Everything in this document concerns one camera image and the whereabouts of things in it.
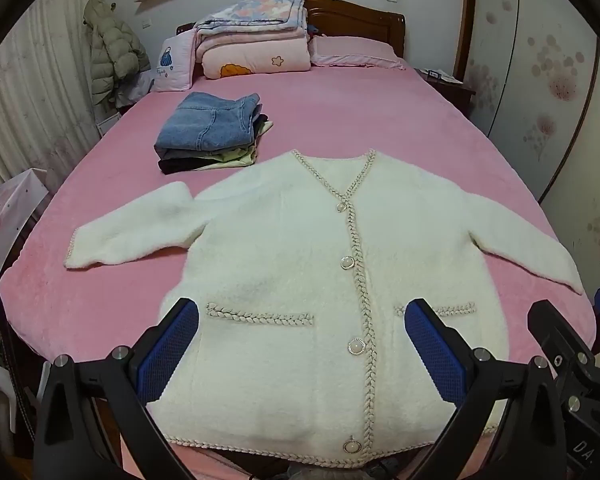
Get pink pillow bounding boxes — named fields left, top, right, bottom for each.
left=307, top=35, right=406, bottom=70

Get olive puffer jacket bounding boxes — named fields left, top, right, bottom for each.
left=82, top=0, right=152, bottom=107

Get white papers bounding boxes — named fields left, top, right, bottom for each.
left=426, top=68, right=464, bottom=85

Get white curtain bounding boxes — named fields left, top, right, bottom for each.
left=0, top=0, right=101, bottom=201

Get white fluffy cardigan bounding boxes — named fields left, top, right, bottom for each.
left=62, top=148, right=585, bottom=470

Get folded light green garment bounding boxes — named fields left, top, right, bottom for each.
left=190, top=119, right=274, bottom=170

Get folded blue jeans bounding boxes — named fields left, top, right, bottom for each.
left=154, top=92, right=262, bottom=153

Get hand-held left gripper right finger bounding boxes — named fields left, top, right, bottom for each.
left=404, top=298, right=576, bottom=480

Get white paper bag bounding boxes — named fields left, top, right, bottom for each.
left=0, top=167, right=51, bottom=281

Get floral folded quilt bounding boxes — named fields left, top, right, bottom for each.
left=194, top=0, right=308, bottom=36

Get brown wooden headboard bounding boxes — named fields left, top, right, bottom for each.
left=176, top=0, right=407, bottom=58

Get pink printed cushion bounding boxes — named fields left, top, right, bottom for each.
left=150, top=29, right=197, bottom=93

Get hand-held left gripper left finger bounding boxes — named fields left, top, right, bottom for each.
left=34, top=298, right=201, bottom=480

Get folded black garment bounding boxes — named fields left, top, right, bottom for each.
left=158, top=157, right=197, bottom=175

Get pink folded quilt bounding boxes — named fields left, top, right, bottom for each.
left=196, top=27, right=312, bottom=80

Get dark wooden nightstand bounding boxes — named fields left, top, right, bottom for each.
left=414, top=67, right=477, bottom=121

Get floral wardrobe door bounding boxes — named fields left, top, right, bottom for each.
left=467, top=0, right=600, bottom=286

